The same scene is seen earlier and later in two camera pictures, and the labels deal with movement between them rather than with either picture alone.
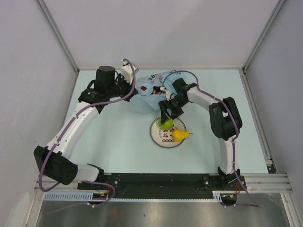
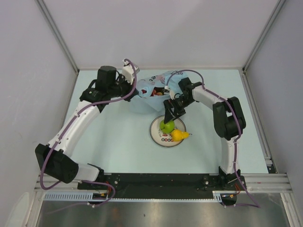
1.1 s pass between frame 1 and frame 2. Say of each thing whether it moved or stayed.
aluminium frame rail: stayed
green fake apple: moved
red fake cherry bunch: moved
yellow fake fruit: stayed
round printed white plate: stayed
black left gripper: stayed
